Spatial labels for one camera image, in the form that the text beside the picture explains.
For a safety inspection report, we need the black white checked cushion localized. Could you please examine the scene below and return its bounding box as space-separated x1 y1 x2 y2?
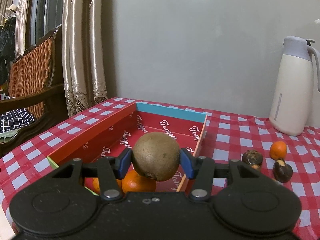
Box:
1 108 35 138

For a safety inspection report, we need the large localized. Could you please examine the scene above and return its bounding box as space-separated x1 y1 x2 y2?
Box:
121 170 156 193

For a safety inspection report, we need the red checkered tablecloth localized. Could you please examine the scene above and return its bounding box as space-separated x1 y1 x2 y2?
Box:
1 109 319 239

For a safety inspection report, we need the cream and grey thermos jug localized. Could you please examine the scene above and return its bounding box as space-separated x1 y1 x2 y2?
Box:
269 36 319 136

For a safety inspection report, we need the straw hat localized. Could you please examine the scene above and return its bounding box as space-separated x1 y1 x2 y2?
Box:
6 3 17 15

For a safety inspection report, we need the black jacket on rack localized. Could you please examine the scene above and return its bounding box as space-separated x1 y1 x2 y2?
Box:
1 17 16 85

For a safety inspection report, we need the dark wrinkled passion fruit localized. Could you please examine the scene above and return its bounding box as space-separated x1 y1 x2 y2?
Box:
241 150 263 166

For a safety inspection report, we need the dark water chestnut with stem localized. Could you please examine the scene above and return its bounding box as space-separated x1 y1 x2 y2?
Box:
272 159 293 183

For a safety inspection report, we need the brown water chestnut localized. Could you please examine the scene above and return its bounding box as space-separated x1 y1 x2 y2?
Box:
251 164 261 172

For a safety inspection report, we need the small tangerine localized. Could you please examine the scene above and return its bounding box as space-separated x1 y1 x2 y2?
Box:
92 178 100 194

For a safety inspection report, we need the brown kiwi fruit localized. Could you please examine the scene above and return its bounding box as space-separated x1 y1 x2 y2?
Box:
132 132 180 181

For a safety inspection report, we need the red orange cardboard box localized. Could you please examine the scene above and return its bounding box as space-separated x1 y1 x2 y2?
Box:
46 102 208 196

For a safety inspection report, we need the window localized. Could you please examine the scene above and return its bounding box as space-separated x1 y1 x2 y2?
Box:
30 0 66 47

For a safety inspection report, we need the beige curtain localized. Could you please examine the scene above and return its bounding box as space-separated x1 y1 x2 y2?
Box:
15 0 109 118

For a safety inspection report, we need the wooden bench with woven back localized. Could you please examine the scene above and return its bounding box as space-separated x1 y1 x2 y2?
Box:
1 26 68 157

